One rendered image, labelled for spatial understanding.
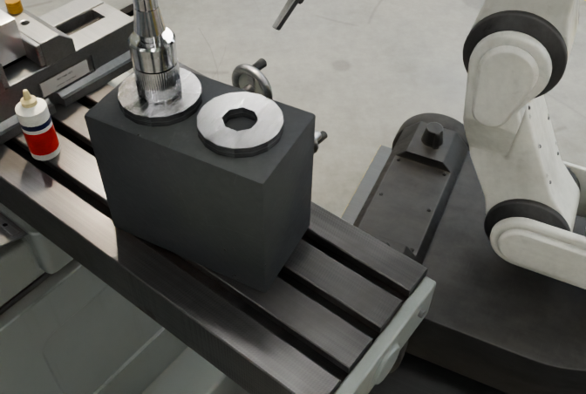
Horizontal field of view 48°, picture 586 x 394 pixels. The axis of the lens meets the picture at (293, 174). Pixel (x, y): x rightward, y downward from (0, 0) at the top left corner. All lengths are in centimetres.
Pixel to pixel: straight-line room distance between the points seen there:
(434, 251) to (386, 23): 177
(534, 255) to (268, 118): 65
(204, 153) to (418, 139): 84
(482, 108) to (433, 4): 211
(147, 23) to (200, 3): 239
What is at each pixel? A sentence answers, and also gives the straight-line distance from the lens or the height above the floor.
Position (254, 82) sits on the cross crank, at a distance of 152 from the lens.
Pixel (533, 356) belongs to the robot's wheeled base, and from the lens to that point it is 122.
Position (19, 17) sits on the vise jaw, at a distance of 108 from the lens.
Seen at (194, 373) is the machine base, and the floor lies 20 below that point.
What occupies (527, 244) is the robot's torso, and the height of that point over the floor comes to 70.
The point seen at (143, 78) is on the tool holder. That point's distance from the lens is 70.
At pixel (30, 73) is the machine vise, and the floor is 99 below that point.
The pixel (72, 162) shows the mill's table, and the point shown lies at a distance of 97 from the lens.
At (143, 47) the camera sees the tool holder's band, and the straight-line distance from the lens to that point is 68.
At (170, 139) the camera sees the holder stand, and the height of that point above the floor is 111.
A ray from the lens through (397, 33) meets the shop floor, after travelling 288.
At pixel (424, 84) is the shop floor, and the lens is 262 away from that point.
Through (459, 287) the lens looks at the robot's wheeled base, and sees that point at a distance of 126.
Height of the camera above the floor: 157
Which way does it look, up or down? 46 degrees down
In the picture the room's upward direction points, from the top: 1 degrees clockwise
